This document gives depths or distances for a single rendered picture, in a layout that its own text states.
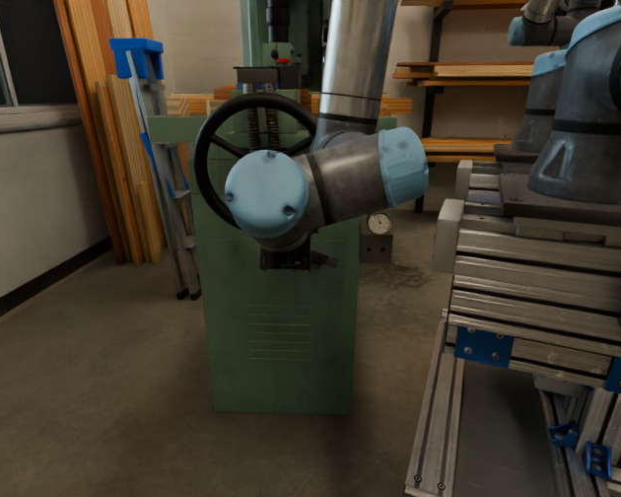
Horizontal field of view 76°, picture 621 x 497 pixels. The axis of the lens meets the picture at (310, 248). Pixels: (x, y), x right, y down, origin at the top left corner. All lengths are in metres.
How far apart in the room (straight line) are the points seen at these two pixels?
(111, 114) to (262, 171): 2.12
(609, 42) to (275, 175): 0.45
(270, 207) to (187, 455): 1.05
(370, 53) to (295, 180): 0.20
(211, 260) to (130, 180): 1.42
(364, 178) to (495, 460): 0.81
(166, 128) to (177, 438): 0.88
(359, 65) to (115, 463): 1.19
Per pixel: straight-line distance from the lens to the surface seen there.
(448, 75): 2.93
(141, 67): 1.92
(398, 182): 0.39
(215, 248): 1.11
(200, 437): 1.35
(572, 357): 0.80
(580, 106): 0.65
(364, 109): 0.50
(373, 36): 0.51
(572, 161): 0.65
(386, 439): 1.33
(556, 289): 0.69
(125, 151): 2.45
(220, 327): 1.22
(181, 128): 1.06
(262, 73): 0.92
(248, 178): 0.36
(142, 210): 2.48
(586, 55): 0.66
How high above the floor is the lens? 0.95
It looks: 21 degrees down
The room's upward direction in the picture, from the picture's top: straight up
